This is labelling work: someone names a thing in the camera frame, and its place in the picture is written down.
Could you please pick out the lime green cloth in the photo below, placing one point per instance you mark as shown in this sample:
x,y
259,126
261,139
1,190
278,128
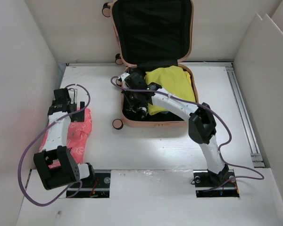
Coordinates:
x,y
153,109

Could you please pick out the black white patterned garment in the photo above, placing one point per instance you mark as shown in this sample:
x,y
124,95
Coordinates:
x,y
134,109

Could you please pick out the aluminium rail frame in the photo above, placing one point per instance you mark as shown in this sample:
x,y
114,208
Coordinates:
x,y
255,153

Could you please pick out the pink tissue pack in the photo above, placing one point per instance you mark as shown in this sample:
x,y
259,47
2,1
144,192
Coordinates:
x,y
78,133

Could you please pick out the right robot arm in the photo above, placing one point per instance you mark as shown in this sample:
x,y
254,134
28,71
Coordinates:
x,y
201,122

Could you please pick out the pink suitcase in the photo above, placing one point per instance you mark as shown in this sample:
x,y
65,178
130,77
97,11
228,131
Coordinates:
x,y
152,34

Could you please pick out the yellow cloth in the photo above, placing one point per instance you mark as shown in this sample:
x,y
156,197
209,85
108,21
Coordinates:
x,y
173,79

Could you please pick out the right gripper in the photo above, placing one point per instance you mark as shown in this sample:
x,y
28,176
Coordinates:
x,y
133,102

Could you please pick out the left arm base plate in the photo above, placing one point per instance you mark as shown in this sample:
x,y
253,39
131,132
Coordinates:
x,y
98,188

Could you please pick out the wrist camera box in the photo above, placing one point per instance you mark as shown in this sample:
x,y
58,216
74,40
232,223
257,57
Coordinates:
x,y
121,80
73,95

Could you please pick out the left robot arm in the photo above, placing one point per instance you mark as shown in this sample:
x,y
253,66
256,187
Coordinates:
x,y
60,159

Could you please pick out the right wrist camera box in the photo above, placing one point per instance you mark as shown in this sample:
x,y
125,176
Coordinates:
x,y
121,80

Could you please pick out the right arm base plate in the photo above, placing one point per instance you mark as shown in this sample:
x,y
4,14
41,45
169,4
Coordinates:
x,y
205,188

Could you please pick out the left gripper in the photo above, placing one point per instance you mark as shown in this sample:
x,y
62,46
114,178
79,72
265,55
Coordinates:
x,y
78,117

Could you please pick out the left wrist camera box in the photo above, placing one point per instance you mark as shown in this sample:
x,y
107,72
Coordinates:
x,y
73,95

